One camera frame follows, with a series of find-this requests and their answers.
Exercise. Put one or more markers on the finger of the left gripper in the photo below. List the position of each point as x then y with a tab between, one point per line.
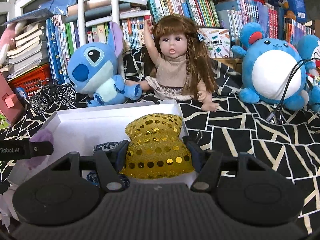
24	149

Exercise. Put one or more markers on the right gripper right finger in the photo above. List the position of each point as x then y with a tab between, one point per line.
207	164

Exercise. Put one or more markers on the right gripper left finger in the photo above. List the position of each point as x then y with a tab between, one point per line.
121	152

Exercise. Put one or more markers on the gold sequin bow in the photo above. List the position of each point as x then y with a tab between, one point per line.
155	150

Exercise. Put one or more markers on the navy floral fabric scrunchie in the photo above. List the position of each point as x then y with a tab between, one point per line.
110	146

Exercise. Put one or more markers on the black binder clip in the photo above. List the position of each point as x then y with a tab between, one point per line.
195	136

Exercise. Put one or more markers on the pink triangular dollhouse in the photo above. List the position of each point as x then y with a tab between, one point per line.
11	108

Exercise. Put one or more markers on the white shallow box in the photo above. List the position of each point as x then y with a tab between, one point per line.
79	130

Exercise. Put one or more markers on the orange plastic crate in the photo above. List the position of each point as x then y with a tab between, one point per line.
29	80

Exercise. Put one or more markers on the miniature black bicycle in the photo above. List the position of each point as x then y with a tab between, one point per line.
51	92

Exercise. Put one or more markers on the black white patterned cloth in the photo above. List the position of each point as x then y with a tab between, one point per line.
292	149

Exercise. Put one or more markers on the blue Stitch plush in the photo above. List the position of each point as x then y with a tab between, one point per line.
92	70

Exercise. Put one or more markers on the brown haired baby doll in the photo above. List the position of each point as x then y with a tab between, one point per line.
180	67

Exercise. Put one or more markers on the stack of white books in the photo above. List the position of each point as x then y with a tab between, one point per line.
31	50

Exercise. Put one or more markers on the blue round plush white belly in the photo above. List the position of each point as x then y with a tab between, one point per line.
272	69

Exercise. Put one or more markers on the pink white plush toy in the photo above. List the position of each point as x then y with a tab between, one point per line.
8	38

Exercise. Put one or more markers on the colourful illustrated box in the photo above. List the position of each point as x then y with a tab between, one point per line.
217	41

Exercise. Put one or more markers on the row of upright books left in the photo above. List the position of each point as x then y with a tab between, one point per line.
63	36

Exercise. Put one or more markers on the row of upright books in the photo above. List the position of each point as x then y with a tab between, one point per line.
233	15
63	36

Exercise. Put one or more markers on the row of upright books right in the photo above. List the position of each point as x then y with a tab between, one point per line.
233	15

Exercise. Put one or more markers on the Doraemon plush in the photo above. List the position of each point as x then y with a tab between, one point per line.
308	49

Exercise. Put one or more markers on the white ladder frame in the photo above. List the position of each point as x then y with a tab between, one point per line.
95	9

